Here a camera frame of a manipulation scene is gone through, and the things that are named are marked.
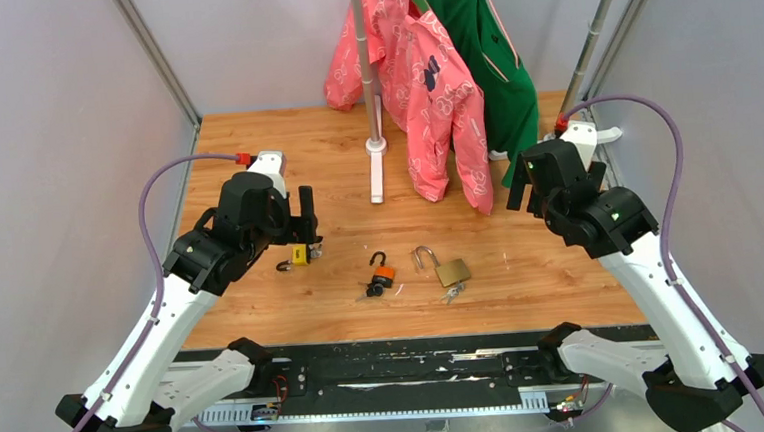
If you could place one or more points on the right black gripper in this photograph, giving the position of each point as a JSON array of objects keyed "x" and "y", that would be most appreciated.
[{"x": 519, "y": 183}]

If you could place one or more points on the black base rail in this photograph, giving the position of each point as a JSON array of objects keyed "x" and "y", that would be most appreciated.
[{"x": 498, "y": 374}]

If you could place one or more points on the black orange-lock keys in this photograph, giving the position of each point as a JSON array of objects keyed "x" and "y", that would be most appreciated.
[{"x": 372, "y": 290}]

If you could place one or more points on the brass padlock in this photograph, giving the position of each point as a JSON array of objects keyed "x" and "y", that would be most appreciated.
[{"x": 449, "y": 273}]

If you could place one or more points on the orange padlock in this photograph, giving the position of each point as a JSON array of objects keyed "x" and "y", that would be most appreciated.
[{"x": 383, "y": 275}]

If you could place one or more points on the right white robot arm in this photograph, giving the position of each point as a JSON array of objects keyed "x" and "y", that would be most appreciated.
[{"x": 702, "y": 374}]

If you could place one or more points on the white clothes rack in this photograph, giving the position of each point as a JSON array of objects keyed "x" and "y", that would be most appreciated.
[{"x": 376, "y": 144}]

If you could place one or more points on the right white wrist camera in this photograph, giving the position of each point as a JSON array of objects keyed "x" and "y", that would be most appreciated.
[{"x": 584, "y": 136}]

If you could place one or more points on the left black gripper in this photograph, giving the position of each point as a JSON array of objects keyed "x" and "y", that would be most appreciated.
[{"x": 301, "y": 228}]

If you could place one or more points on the yellow padlock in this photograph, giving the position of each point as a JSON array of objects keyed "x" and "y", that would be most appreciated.
[{"x": 300, "y": 256}]

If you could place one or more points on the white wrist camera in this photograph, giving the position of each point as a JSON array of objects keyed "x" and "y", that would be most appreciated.
[
  {"x": 272, "y": 164},
  {"x": 584, "y": 136}
]

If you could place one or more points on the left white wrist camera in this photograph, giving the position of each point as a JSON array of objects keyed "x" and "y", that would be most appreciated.
[{"x": 272, "y": 164}]

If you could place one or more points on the green shirt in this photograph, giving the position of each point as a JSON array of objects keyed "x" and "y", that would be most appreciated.
[{"x": 511, "y": 110}]

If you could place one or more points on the silver brass-lock keys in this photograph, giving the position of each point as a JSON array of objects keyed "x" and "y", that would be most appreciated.
[{"x": 452, "y": 293}]

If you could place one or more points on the pink patterned jacket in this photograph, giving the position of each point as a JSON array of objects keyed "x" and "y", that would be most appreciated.
[{"x": 429, "y": 93}]

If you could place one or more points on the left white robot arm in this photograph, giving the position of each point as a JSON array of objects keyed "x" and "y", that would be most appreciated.
[{"x": 252, "y": 214}]

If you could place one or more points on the yellow-lock keys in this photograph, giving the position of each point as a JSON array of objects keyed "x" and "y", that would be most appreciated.
[{"x": 314, "y": 251}]

